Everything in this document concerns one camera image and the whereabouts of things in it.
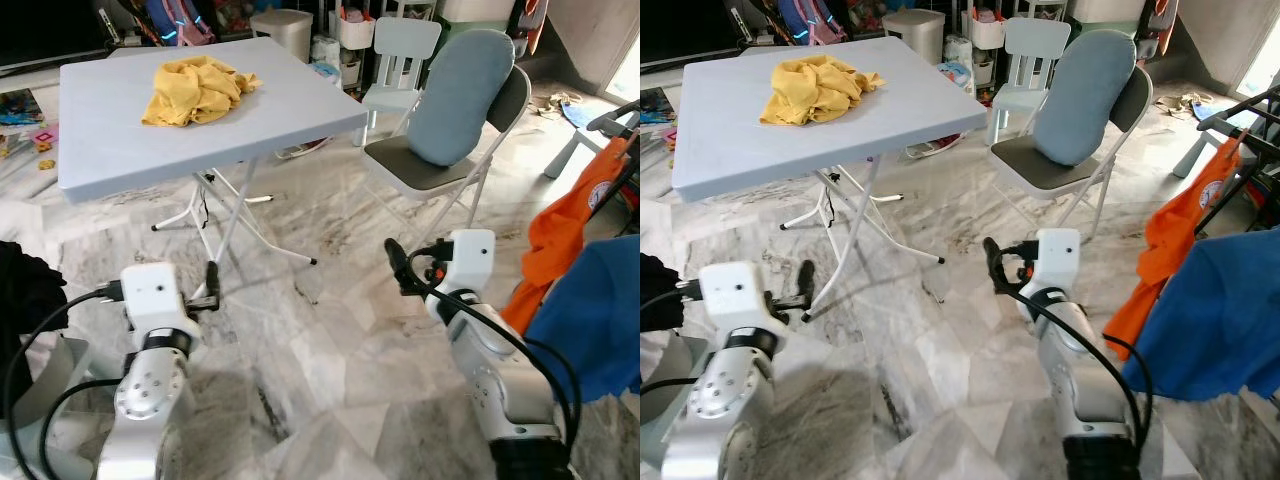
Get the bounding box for blue pink backpack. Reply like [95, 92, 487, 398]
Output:
[775, 0, 851, 46]
[145, 0, 216, 48]

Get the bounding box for black printed shirt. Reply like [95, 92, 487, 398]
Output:
[640, 253, 687, 334]
[0, 240, 69, 366]

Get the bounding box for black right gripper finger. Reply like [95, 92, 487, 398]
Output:
[981, 236, 1007, 289]
[385, 237, 416, 297]

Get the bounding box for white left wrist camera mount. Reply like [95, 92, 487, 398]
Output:
[120, 262, 199, 337]
[697, 262, 777, 336]

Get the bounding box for black television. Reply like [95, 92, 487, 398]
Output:
[0, 0, 109, 76]
[640, 0, 741, 73]

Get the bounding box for yellow shirt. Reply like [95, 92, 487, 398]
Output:
[140, 56, 264, 129]
[758, 55, 887, 127]

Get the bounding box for light blue kids chair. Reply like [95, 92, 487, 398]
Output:
[640, 330, 701, 471]
[0, 335, 96, 476]
[985, 17, 1073, 148]
[357, 17, 444, 148]

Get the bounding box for light blue kids stool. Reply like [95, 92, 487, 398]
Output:
[543, 123, 603, 181]
[1168, 125, 1231, 179]

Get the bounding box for blue-grey cushion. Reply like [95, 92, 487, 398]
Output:
[1032, 30, 1139, 169]
[408, 30, 517, 169]

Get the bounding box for short black left arm cable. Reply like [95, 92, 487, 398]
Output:
[40, 375, 126, 480]
[640, 375, 701, 401]

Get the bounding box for white shelf cart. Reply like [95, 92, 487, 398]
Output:
[965, 0, 1071, 51]
[335, 0, 441, 51]

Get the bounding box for long black left arm cable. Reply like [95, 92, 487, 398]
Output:
[640, 282, 705, 401]
[0, 283, 126, 480]

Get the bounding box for grey folding chair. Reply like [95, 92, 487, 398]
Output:
[990, 65, 1154, 246]
[362, 65, 534, 249]

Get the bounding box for blue floor mat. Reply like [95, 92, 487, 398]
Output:
[560, 97, 601, 131]

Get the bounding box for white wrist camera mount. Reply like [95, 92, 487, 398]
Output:
[120, 262, 199, 337]
[437, 229, 499, 301]
[1030, 228, 1084, 301]
[697, 262, 777, 336]

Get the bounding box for white bin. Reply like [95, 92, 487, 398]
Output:
[880, 8, 946, 66]
[250, 10, 315, 64]

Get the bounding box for black metal drying rack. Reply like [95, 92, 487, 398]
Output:
[585, 98, 641, 246]
[1195, 85, 1280, 241]

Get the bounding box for blue shirt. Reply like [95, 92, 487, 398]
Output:
[1122, 230, 1280, 403]
[523, 235, 641, 406]

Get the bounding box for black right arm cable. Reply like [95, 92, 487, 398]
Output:
[995, 250, 1156, 441]
[400, 250, 583, 441]

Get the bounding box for orange shirt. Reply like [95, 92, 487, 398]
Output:
[497, 135, 633, 336]
[1103, 135, 1248, 361]

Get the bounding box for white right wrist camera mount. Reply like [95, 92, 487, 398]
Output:
[437, 229, 499, 301]
[1030, 228, 1084, 301]

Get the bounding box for light blue folding table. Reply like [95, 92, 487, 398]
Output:
[670, 38, 991, 323]
[58, 38, 369, 301]

